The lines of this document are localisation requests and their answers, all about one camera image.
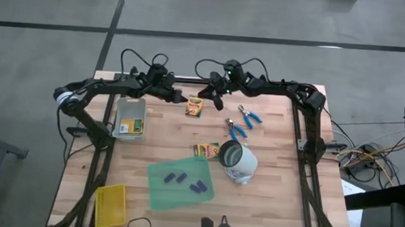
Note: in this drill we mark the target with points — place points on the blue eraser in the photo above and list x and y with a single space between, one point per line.
194 188
202 185
169 177
181 178

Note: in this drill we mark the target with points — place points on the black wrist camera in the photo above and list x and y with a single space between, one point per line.
158 71
234 70

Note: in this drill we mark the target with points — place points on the yellow Crayola crayon box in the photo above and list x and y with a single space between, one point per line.
132 126
194 107
206 150

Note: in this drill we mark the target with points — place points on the white metal mug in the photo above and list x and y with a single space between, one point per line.
242 159

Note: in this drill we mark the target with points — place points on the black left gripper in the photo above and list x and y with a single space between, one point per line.
158 87

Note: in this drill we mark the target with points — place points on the black table clamp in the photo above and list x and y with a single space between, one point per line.
78 131
133 70
336 147

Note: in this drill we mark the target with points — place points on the green translucent plastic tray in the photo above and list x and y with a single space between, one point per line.
178 197

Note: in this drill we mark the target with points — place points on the black desk beam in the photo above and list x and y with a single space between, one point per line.
375 197

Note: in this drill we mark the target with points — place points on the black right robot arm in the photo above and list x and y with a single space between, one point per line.
310 110

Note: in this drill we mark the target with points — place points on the black aluminium rig frame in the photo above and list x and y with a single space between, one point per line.
190 80

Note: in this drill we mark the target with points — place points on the white paper sheet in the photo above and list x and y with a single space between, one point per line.
352 188

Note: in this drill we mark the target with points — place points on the white plastic bin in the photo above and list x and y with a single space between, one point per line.
131 108

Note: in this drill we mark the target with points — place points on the yellow perforated plastic basket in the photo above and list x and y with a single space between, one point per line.
110 207

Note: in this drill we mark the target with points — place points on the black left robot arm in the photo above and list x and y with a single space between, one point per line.
111 87

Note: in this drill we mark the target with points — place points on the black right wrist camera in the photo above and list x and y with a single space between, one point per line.
234 70

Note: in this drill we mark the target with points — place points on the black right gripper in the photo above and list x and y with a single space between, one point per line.
222 86

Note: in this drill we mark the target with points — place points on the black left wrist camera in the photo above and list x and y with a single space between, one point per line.
158 71

